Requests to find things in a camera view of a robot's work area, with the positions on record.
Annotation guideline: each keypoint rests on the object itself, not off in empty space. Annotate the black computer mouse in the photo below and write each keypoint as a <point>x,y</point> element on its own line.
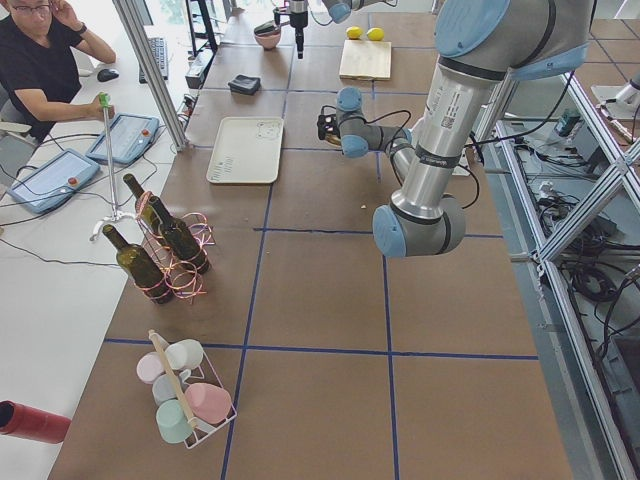
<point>107,74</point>

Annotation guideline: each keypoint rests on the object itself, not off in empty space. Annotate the white cup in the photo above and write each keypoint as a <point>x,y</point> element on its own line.
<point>184,354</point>

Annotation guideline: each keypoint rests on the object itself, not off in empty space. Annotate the seated person black shirt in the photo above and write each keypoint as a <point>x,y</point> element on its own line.
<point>38,69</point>

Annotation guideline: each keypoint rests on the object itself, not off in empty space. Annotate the teach pendant tablet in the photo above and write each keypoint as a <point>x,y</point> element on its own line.
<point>51,185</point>
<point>131,135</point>

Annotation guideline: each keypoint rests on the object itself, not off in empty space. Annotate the black keyboard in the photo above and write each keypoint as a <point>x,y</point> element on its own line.
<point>159,50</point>

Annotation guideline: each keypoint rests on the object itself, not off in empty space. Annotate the light pink cup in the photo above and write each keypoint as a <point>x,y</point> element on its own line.
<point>149,368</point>

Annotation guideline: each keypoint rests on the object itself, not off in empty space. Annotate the dark green wine bottle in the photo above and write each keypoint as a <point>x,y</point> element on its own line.
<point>140,267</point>

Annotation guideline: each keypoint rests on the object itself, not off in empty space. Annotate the copper wire bottle rack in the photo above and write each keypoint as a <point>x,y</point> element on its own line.
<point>181,276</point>

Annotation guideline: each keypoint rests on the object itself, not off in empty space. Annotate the aluminium frame post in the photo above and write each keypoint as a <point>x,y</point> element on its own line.
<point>134,28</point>

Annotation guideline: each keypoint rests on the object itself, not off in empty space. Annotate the folded grey cloth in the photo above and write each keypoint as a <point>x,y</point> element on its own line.
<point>243,84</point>

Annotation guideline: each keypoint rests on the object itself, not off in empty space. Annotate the metal stand green clip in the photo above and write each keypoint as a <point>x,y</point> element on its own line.
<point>116,214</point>

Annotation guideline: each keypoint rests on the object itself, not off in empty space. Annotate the grey blue cup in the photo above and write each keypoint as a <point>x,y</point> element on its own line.
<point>163,390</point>

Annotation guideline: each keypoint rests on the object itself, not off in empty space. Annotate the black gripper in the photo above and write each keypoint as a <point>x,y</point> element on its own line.
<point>332,133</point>
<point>299,19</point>

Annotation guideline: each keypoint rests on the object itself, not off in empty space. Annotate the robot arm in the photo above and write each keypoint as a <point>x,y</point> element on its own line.
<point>478,44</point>
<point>339,10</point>

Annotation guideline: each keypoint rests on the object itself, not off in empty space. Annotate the red cylinder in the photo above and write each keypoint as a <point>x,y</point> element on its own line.
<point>30,423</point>

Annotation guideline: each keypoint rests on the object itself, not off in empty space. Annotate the wooden cutting board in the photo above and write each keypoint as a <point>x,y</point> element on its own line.
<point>366,60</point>

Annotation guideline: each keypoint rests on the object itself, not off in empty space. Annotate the whole yellow lemon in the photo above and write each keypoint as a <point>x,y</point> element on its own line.
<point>375,34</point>

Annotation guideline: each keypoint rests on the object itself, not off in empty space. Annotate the cream bear serving tray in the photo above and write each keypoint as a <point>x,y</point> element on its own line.
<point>247,150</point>

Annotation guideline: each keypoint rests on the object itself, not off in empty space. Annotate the mint green cup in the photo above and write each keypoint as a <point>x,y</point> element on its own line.
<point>172,422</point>

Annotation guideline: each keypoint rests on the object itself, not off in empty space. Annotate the pink bowl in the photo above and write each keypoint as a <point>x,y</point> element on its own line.
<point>268,40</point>

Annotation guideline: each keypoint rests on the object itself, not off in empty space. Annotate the white wire cup rack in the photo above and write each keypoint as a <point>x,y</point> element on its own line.
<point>181,380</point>

